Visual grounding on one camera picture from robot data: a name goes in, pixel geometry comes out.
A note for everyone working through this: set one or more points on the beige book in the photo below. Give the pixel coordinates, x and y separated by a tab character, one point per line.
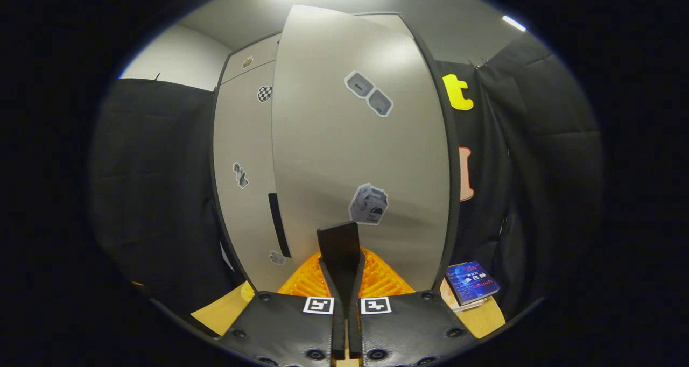
448	296

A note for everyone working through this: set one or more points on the black backdrop cloth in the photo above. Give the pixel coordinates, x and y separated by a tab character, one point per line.
156	195
484	141
554	168

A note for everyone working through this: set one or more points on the small ceiling light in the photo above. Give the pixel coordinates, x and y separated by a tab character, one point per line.
514	23

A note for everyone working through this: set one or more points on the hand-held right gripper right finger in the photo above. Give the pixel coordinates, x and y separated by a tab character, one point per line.
353	329

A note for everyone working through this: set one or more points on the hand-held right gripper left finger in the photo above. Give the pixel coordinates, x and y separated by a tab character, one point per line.
339	329

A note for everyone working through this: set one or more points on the blue book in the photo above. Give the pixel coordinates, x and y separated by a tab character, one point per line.
472	283

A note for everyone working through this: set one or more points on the double-door shoe cabinet body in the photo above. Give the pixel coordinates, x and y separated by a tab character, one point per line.
455	184

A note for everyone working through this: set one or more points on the beige shoe cabinet door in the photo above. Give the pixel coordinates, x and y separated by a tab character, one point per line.
242	141
334	141

